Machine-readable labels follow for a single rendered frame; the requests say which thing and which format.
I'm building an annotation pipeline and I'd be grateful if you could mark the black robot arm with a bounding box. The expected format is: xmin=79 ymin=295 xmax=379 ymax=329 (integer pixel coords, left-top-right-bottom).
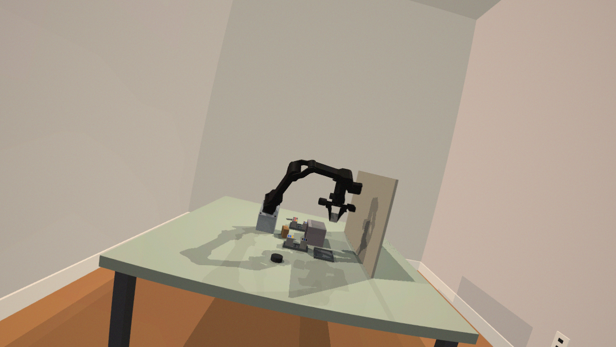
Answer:
xmin=262 ymin=160 xmax=362 ymax=215

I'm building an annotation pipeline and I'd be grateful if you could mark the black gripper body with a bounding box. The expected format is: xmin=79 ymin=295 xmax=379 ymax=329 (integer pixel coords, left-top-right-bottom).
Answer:
xmin=318 ymin=190 xmax=356 ymax=212

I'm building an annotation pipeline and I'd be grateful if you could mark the black short cylinder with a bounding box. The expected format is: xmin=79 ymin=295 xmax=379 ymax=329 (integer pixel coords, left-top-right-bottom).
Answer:
xmin=271 ymin=253 xmax=283 ymax=263

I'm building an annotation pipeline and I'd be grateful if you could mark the beige flat panel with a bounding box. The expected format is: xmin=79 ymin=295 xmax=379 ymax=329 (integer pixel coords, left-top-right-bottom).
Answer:
xmin=344 ymin=171 xmax=399 ymax=279

